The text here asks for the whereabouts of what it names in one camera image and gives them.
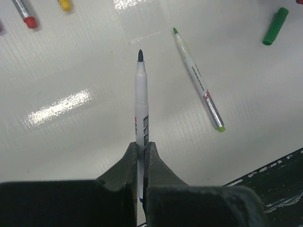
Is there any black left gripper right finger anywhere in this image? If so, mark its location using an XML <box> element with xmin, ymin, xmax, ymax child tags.
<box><xmin>143</xmin><ymin>142</ymin><xmax>269</xmax><ymax>227</ymax></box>

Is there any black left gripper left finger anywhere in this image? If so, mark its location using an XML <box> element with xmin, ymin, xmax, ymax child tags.
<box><xmin>0</xmin><ymin>142</ymin><xmax>137</xmax><ymax>227</ymax></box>

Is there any green whiteboard marker pen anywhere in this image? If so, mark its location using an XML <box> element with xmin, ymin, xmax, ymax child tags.
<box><xmin>173</xmin><ymin>27</ymin><xmax>225</xmax><ymax>132</ymax></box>

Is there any blue whiteboard marker pen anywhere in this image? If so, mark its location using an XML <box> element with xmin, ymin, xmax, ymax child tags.
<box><xmin>134</xmin><ymin>50</ymin><xmax>149</xmax><ymax>202</ymax></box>

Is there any red whiteboard marker pen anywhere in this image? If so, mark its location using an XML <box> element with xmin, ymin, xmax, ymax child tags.
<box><xmin>12</xmin><ymin>0</ymin><xmax>38</xmax><ymax>29</ymax></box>

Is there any yellow whiteboard marker pen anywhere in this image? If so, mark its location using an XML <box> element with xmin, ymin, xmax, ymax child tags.
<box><xmin>58</xmin><ymin>0</ymin><xmax>72</xmax><ymax>11</ymax></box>

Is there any green pen cap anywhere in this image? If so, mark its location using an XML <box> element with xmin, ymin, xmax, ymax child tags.
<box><xmin>262</xmin><ymin>7</ymin><xmax>289</xmax><ymax>45</ymax></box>

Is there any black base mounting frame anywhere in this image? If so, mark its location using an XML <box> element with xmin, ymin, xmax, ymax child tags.
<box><xmin>227</xmin><ymin>148</ymin><xmax>303</xmax><ymax>215</ymax></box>

